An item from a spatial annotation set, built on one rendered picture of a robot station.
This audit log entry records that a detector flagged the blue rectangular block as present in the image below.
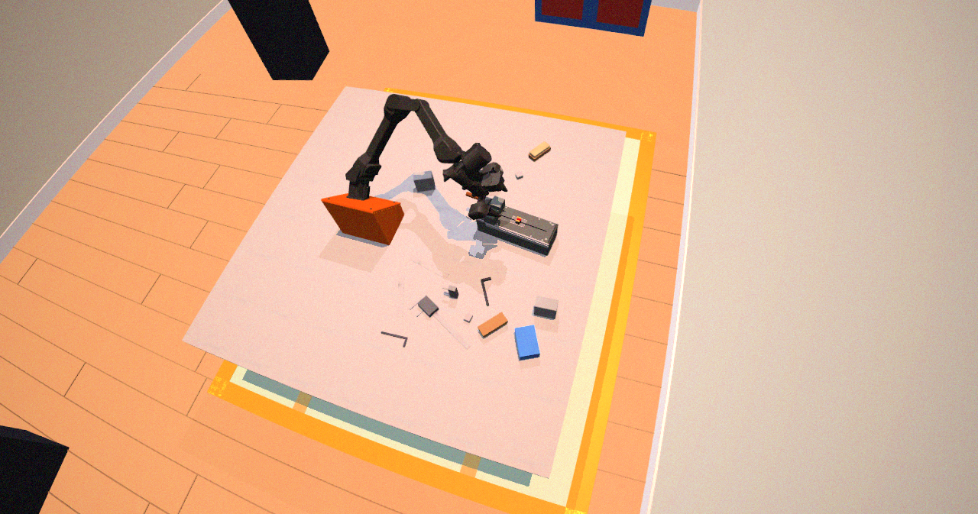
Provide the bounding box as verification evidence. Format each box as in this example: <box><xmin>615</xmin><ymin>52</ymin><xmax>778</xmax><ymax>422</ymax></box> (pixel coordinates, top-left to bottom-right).
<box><xmin>515</xmin><ymin>325</ymin><xmax>540</xmax><ymax>360</ymax></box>

